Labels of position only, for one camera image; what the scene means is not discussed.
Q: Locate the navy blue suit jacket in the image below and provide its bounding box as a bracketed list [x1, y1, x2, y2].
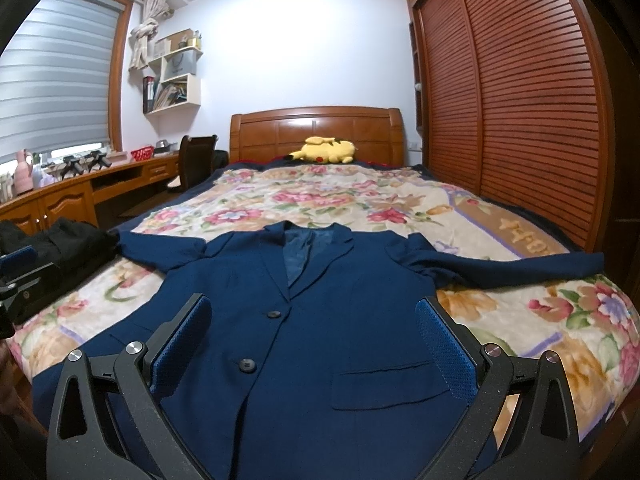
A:
[34, 222, 603, 479]

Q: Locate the black folded garment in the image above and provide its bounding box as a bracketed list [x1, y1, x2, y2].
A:
[0, 216, 122, 326]

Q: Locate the pink vase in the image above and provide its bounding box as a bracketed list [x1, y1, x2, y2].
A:
[13, 150, 34, 195]

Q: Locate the wooden desk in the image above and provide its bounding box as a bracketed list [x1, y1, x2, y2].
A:
[1, 154, 178, 235]

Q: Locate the red basket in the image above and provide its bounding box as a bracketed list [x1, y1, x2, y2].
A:
[130, 145, 154, 162]

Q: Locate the grey window blind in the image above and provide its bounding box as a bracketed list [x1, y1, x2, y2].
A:
[0, 0, 125, 162]

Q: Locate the dark wooden chair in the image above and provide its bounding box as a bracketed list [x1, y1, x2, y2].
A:
[167, 134, 218, 193]

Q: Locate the tied beige curtain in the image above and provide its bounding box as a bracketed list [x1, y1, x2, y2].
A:
[129, 0, 174, 70]

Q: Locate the yellow Pikachu plush toy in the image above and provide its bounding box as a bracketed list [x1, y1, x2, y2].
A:
[285, 136, 356, 164]

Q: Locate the wooden bed headboard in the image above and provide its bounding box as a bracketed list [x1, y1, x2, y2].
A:
[229, 106, 406, 167]

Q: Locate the wooden louvered wardrobe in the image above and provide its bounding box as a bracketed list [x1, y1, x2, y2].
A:
[408, 0, 639, 284]

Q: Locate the white wall shelf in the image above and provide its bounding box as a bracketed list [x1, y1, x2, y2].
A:
[143, 28, 203, 117]

